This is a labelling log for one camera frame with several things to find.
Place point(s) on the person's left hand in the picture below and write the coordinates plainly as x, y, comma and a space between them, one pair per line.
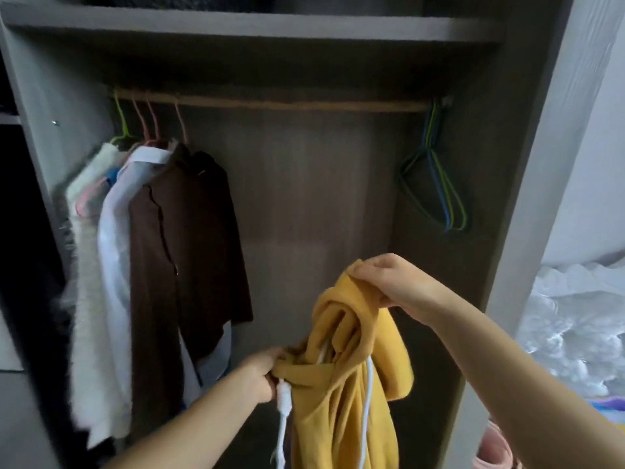
262, 376

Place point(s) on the person's right hand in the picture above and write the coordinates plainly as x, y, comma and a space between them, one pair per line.
410, 283

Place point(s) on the yellow hoodie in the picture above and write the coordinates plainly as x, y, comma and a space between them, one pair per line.
332, 405

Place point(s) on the grey wardrobe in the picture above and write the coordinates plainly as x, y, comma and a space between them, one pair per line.
312, 210

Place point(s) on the brown top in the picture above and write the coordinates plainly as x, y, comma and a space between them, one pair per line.
195, 268

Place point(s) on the white shirt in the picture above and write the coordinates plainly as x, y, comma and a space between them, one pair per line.
115, 288

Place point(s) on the white fluffy sweater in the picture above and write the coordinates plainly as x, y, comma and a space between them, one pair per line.
88, 337

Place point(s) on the green hanger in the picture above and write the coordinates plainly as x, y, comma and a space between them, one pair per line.
121, 122

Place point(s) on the person's right forearm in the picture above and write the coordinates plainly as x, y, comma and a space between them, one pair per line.
527, 395

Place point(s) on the person's left forearm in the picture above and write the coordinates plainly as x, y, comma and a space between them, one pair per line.
186, 434

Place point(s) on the white tufted headboard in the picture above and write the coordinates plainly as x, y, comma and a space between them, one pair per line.
576, 327

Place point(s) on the pink fabric item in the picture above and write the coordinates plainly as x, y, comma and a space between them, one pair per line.
493, 449

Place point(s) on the wooden hanging rod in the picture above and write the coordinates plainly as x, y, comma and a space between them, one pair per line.
293, 102

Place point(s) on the dark fluffy blanket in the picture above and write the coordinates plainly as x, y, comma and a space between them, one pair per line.
176, 1

